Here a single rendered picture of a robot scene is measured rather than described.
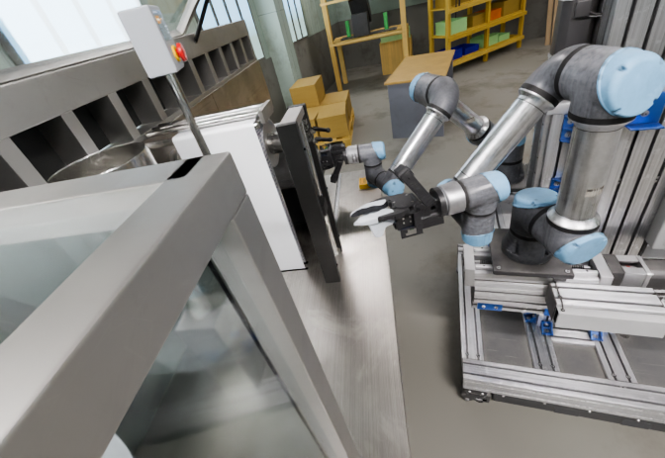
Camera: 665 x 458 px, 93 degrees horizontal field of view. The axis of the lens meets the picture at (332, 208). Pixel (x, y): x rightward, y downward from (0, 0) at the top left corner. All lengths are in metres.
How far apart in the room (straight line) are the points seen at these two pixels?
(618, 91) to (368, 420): 0.82
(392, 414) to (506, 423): 1.05
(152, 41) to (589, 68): 0.81
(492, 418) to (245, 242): 1.68
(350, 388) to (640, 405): 1.18
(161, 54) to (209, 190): 0.49
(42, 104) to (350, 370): 0.89
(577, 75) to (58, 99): 1.08
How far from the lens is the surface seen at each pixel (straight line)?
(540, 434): 1.83
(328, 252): 0.96
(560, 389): 1.69
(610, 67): 0.83
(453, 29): 6.59
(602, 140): 0.90
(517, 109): 0.93
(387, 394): 0.84
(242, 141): 0.90
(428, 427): 1.77
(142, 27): 0.64
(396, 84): 3.98
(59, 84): 0.92
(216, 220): 0.17
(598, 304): 1.28
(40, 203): 0.25
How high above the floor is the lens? 1.66
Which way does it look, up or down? 33 degrees down
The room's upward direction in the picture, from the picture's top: 14 degrees counter-clockwise
